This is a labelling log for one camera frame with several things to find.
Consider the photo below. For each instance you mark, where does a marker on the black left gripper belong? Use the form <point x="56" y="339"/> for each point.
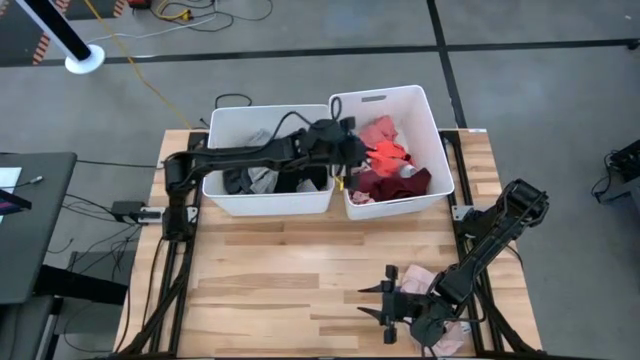
<point x="356" y="152"/>

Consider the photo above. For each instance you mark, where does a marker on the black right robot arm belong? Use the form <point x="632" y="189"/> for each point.
<point x="500" y="230"/>

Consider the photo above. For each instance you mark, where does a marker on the black tablet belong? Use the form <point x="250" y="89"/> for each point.
<point x="12" y="200"/>

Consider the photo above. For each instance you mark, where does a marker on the black panel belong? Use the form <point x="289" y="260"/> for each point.
<point x="80" y="285"/>

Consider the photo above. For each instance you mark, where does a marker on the light pink garment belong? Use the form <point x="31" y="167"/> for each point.
<point x="360" y="198"/>

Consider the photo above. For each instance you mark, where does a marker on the red box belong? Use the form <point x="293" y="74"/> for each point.
<point x="140" y="3"/>

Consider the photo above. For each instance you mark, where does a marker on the black garment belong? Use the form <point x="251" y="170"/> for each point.
<point x="300" y="177"/>

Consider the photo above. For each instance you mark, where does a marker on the coral pink garment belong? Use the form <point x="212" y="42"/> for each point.
<point x="392" y="155"/>

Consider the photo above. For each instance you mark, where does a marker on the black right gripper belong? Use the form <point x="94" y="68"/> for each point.
<point x="400" y="310"/>

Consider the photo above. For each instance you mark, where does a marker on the black aluminium rig frame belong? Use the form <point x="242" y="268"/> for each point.
<point x="192" y="250"/>

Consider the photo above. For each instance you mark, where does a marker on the black power adapter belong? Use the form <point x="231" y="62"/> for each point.
<point x="127" y="211"/>

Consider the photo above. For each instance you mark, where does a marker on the pale pink garment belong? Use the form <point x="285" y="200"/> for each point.
<point x="417" y="280"/>

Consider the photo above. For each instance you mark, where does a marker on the yellow tag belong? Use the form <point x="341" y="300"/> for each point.
<point x="340" y="183"/>

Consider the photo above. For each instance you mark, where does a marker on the dark grey garment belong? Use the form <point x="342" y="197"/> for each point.
<point x="232" y="180"/>

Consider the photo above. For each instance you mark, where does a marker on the dark maroon garment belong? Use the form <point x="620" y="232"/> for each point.
<point x="400" y="187"/>

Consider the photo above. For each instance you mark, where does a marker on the white pole with round base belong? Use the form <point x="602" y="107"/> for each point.
<point x="82" y="59"/>

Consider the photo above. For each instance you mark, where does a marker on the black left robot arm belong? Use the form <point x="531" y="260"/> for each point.
<point x="240" y="152"/>

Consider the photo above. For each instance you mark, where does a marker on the black equipment box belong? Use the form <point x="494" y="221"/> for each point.
<point x="627" y="160"/>

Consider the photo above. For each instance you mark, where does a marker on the white perforated plastic bin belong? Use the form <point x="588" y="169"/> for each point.
<point x="425" y="130"/>
<point x="235" y="120"/>

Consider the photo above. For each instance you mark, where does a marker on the dark grey desk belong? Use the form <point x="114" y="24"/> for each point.
<point x="40" y="225"/>

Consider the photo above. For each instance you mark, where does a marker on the white paper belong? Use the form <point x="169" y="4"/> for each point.
<point x="9" y="177"/>

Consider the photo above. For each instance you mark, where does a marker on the dark mat with hazard stripes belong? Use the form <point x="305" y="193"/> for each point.
<point x="20" y="35"/>
<point x="95" y="7"/>

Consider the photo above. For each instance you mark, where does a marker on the small grey garment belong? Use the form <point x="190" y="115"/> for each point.
<point x="306" y="186"/>

